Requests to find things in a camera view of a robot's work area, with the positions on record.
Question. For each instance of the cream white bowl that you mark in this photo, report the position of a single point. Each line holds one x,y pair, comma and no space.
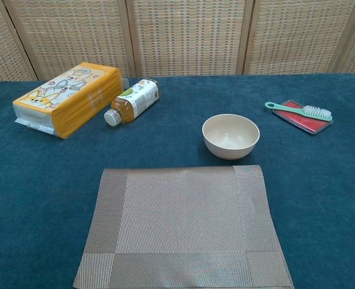
230,149

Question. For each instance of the grey-brown woven placemat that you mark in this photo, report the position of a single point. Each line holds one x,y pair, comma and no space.
180,222

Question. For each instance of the plastic tea bottle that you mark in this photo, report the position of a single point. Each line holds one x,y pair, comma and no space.
135,97

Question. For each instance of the woven wooden folding screen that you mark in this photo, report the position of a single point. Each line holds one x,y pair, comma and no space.
183,36

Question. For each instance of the yellow corgi print tissue pack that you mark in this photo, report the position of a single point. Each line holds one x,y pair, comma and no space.
72,99

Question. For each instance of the flat red plastic case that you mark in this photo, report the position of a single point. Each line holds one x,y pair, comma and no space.
301,124

